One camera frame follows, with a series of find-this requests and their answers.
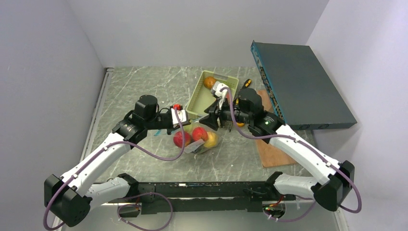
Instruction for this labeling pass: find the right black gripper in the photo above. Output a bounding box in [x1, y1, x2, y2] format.
[199, 95, 252, 130]

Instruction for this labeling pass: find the red strawberry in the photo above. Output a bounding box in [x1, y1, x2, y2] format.
[191, 127, 208, 141]

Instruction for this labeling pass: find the yellow lemon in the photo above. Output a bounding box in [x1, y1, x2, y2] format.
[203, 131, 218, 148]

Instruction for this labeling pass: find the clear zip top bag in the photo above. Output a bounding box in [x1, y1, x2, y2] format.
[153, 121, 221, 154]

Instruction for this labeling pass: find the red apple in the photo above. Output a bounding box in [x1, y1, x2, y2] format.
[173, 131, 191, 148]

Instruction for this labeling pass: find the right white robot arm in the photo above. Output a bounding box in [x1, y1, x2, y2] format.
[199, 87, 362, 213]

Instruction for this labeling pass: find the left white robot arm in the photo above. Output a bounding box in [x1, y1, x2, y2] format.
[43, 95, 189, 231]

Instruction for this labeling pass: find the pale green plastic basket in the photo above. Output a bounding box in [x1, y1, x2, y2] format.
[185, 70, 239, 120]

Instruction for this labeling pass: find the brown kiwi fruit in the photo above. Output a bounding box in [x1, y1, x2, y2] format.
[203, 76, 217, 90]

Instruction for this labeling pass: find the orange black screwdriver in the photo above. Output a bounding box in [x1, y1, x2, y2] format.
[242, 78, 252, 89]

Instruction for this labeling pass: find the brown wooden board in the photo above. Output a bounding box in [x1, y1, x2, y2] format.
[255, 90, 297, 168]

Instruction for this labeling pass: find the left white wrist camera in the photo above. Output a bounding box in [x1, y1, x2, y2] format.
[170, 104, 189, 126]

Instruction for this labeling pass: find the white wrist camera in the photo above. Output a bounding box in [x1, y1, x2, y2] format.
[170, 104, 189, 126]
[211, 81, 228, 110]

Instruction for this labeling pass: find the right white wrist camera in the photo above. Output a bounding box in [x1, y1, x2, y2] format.
[211, 81, 228, 110]

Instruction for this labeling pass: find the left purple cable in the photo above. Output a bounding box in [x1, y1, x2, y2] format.
[42, 107, 186, 231]

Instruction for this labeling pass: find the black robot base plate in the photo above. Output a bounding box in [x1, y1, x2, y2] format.
[111, 181, 295, 215]

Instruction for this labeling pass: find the dark blue network switch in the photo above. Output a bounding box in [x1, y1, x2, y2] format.
[251, 41, 357, 130]

